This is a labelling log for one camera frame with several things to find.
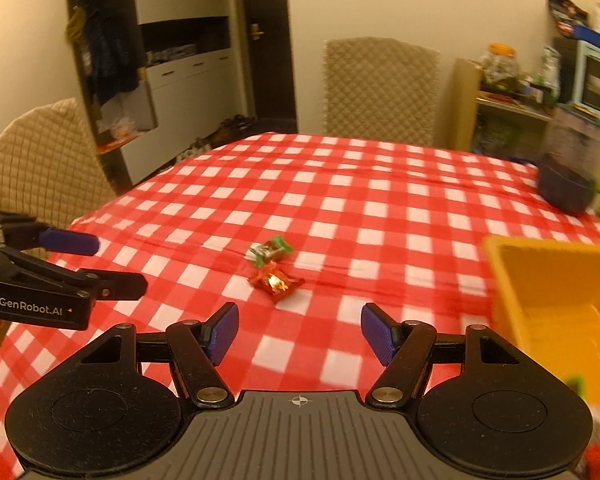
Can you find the small green candy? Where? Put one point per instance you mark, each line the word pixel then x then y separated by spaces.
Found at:
pixel 269 251

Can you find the red checkered tablecloth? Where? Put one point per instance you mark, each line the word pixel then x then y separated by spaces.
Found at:
pixel 380 210

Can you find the white drawer cabinet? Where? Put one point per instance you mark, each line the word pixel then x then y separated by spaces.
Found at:
pixel 190 90

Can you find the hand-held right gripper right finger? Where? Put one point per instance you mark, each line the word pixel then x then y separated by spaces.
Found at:
pixel 377 334

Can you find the dark wooden door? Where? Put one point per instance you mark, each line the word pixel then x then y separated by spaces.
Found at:
pixel 265 35

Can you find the yellow plastic basket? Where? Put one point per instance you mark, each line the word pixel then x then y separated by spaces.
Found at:
pixel 555 300

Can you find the dark printed box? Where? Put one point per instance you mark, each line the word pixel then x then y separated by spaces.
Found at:
pixel 567 12

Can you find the dark open coat rack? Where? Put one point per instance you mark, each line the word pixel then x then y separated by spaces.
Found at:
pixel 125 125

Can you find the candy jar with orange lid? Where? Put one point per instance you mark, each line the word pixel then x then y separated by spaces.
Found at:
pixel 500 67

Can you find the beige quilted chair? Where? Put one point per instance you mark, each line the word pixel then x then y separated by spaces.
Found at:
pixel 40 160
pixel 380 90

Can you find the green plastic bag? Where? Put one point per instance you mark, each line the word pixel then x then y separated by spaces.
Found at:
pixel 550 67

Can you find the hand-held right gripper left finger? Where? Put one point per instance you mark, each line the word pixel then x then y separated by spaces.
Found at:
pixel 222 331

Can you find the row of shoes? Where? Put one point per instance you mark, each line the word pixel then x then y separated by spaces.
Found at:
pixel 220 132

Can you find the light wooden side shelf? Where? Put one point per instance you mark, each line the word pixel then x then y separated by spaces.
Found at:
pixel 500 120

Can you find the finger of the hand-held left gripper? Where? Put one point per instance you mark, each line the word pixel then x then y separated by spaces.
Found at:
pixel 120 285
pixel 70 242

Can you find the dark blue hanging jacket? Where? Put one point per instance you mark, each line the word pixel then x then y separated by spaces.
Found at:
pixel 110 55

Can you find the shiny red candy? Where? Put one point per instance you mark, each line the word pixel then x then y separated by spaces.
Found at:
pixel 275 282

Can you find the dark glass jar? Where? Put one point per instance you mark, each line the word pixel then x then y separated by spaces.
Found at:
pixel 572 170

